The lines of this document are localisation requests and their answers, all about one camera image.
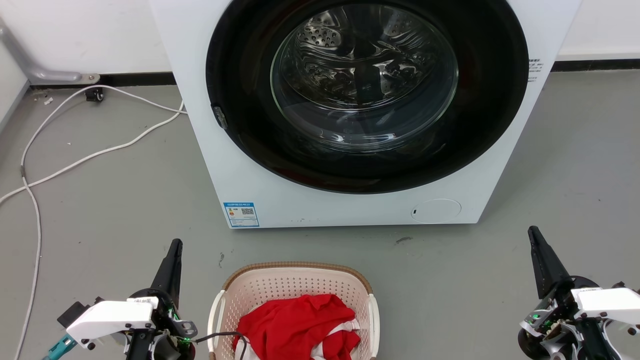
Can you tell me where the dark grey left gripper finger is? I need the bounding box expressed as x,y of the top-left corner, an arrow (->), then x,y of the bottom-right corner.
151,239 -> 183,307

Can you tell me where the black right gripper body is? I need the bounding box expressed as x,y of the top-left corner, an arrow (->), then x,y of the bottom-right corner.
517,276 -> 602,360

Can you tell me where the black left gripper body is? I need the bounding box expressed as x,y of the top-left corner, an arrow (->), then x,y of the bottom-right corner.
130,288 -> 199,360

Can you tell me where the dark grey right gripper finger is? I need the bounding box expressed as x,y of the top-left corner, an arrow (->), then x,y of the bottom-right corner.
528,226 -> 574,300

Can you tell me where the beige plastic laundry basket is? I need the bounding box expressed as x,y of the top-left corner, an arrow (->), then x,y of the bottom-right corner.
207,261 -> 381,360

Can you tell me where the blue energy label sticker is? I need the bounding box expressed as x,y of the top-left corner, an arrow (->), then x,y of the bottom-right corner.
223,202 -> 260,228

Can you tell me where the teal plastic connector piece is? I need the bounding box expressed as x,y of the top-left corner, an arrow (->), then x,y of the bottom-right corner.
42,335 -> 78,360

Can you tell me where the red garment with white trim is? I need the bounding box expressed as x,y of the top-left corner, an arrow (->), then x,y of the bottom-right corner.
232,294 -> 362,360

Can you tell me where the round white filter cover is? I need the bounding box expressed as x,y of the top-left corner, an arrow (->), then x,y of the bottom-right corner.
411,198 -> 462,224

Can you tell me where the white front-load washing machine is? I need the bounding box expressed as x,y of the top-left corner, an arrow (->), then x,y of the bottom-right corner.
149,0 -> 583,229

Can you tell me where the round black glass washer door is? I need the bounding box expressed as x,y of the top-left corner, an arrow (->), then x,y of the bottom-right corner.
205,0 -> 530,195

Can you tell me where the grey metal pipe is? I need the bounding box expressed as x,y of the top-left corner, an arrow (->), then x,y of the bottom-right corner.
0,17 -> 101,85

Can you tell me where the long white power cable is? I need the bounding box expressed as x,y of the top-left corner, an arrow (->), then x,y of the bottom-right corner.
14,84 -> 188,360

